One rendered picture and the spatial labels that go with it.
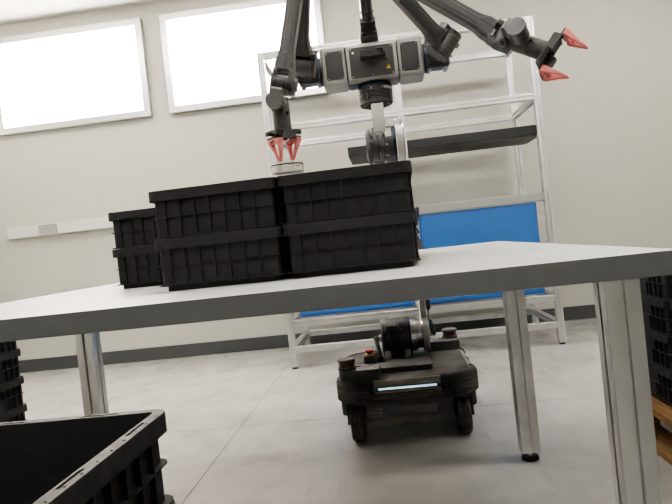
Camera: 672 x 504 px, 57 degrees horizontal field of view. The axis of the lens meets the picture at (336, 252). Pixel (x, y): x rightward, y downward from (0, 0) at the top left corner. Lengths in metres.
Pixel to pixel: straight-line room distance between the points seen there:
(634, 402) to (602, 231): 3.81
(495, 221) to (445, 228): 0.31
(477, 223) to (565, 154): 1.27
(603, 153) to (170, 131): 3.28
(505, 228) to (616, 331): 2.78
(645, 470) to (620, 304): 0.29
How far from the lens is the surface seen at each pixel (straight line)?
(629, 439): 1.20
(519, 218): 3.92
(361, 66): 2.48
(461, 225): 3.86
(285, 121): 1.99
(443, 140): 3.91
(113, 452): 0.66
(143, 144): 5.12
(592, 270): 1.08
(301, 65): 2.33
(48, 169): 5.44
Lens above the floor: 0.77
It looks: 1 degrees down
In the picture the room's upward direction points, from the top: 6 degrees counter-clockwise
